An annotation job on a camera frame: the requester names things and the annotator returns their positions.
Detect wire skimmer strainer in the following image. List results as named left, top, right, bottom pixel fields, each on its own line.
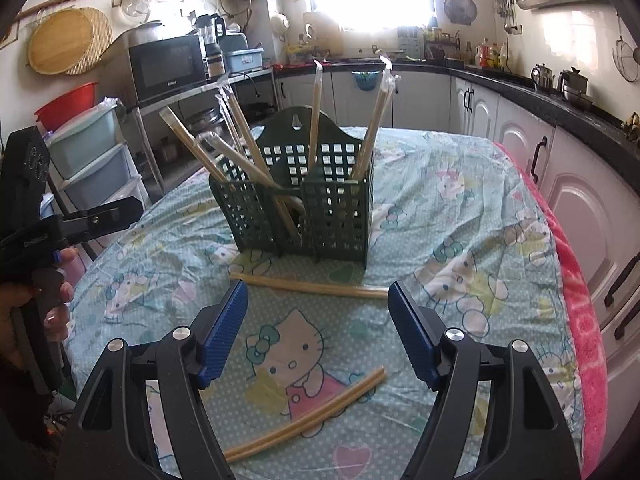
left=614, top=12, right=638, bottom=82

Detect black blender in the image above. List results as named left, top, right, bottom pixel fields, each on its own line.
left=194, top=14, right=227, bottom=81

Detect round bamboo tray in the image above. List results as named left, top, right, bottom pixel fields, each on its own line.
left=27, top=7, right=95, bottom=77

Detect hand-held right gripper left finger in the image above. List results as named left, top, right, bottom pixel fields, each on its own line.
left=54, top=280, right=249, bottom=480

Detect round woven bamboo mat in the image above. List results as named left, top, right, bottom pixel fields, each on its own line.
left=65, top=6, right=115, bottom=77

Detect pale blue drawer unit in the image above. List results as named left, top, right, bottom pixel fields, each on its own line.
left=47, top=105, right=151, bottom=211

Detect wooden cutting board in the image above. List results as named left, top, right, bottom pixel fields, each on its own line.
left=302, top=11, right=345, bottom=58

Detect stainless steel container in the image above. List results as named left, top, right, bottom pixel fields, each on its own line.
left=112, top=21, right=166, bottom=48

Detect pink blanket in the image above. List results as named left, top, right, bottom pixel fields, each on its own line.
left=492, top=142, right=608, bottom=466

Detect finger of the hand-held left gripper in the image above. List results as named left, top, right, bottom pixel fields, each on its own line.
left=62, top=196, right=143, bottom=236

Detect blue dish basket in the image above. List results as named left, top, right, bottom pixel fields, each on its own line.
left=222, top=48, right=264, bottom=75

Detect red plastic basin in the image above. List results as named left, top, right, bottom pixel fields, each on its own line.
left=34, top=82, right=98, bottom=131

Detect green plastic utensil holder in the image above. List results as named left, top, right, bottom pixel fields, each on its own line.
left=208, top=106, right=375, bottom=265

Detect black microwave oven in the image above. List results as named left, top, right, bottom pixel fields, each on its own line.
left=127, top=35, right=208, bottom=103

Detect steel kettle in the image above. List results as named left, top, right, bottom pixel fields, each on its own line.
left=530, top=63, right=556, bottom=92

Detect metal rack table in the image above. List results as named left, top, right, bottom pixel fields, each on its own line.
left=122, top=67, right=281, bottom=196

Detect black spice rack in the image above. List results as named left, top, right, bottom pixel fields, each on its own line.
left=425, top=27, right=461, bottom=63

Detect black kitchen countertop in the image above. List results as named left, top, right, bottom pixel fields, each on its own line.
left=272, top=57, right=640, bottom=196

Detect dark round wall fan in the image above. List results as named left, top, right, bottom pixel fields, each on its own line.
left=444, top=0, right=477, bottom=25

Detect round clear plastic cover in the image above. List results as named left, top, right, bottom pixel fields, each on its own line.
left=121, top=0, right=158, bottom=26

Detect steel pot with black lid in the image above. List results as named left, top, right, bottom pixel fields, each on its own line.
left=558, top=67, right=593, bottom=108

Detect white base cabinets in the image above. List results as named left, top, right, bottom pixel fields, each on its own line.
left=274, top=67, right=640, bottom=361

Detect steel cooking pot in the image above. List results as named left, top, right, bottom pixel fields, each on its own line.
left=185, top=107, right=223, bottom=133

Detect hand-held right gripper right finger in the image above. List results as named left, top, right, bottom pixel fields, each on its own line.
left=388, top=281, right=583, bottom=480

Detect person's left hand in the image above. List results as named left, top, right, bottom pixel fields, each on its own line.
left=0, top=246, right=80, bottom=361

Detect pale blue storage box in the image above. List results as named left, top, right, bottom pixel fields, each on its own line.
left=397, top=27, right=425, bottom=58

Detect bamboo chopstick pair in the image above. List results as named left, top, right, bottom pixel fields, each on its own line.
left=159, top=106, right=233, bottom=186
left=196, top=130, right=306, bottom=211
left=285, top=367, right=388, bottom=418
left=222, top=387, right=363, bottom=462
left=216, top=100, right=251, bottom=161
left=229, top=273, right=390, bottom=301
left=215, top=77, right=303, bottom=243
left=306, top=57, right=325, bottom=173
left=350, top=54, right=402, bottom=182

